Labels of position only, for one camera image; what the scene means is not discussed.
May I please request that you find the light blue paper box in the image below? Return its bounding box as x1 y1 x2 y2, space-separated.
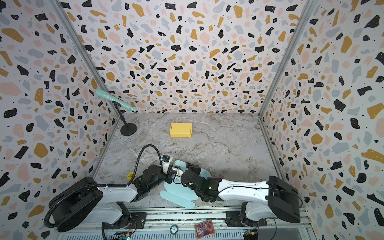
160 160 199 209

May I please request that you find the black microphone stand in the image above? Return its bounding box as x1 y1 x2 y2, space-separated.
112 101 138 136

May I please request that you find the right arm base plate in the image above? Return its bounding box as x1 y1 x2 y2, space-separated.
225 211 267 228

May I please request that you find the yellow paper box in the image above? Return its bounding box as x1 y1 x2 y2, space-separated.
170 123 193 138

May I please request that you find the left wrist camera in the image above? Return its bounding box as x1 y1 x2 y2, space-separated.
162 155 173 174

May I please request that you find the yellow round sticker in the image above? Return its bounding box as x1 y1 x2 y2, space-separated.
127 172 134 181

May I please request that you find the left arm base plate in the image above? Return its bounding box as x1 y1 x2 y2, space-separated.
102 212 147 231

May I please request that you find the mint green microphone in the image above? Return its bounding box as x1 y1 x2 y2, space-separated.
95 89 137 113

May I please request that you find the round teal sticker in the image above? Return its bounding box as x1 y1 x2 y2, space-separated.
170 225 179 235

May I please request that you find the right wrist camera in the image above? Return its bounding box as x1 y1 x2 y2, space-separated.
166 168 184 185

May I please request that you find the colourful card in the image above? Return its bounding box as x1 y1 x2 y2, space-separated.
194 220 216 240

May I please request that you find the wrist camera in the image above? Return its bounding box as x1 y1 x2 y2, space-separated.
166 168 184 185
162 155 173 174

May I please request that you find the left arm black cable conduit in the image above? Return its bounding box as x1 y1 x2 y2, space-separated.
43 144 163 229

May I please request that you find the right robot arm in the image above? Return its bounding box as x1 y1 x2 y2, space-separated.
178 164 303 224

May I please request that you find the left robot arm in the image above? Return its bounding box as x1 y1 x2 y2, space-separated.
44 165 168 233

